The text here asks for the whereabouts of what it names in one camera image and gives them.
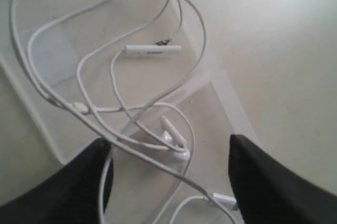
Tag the white wired earphones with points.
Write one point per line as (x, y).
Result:
(24, 57)

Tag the clear plastic storage box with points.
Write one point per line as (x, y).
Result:
(57, 52)

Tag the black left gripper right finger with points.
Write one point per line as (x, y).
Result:
(268, 192)

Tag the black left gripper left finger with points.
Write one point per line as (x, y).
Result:
(68, 196)

